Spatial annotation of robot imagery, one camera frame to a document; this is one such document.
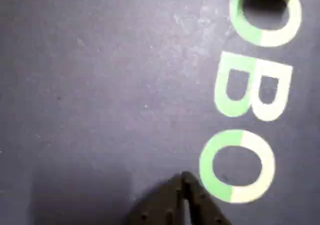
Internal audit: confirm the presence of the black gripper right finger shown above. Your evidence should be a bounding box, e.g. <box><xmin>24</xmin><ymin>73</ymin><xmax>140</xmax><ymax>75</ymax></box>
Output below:
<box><xmin>181</xmin><ymin>171</ymin><xmax>232</xmax><ymax>225</ymax></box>

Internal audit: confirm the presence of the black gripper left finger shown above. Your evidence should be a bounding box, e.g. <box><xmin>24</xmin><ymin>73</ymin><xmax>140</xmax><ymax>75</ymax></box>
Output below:
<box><xmin>126</xmin><ymin>173</ymin><xmax>186</xmax><ymax>225</ymax></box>

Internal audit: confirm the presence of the dark WOWROBO printed mat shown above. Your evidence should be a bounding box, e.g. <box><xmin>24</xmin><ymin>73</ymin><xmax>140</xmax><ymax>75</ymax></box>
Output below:
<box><xmin>0</xmin><ymin>0</ymin><xmax>320</xmax><ymax>225</ymax></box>

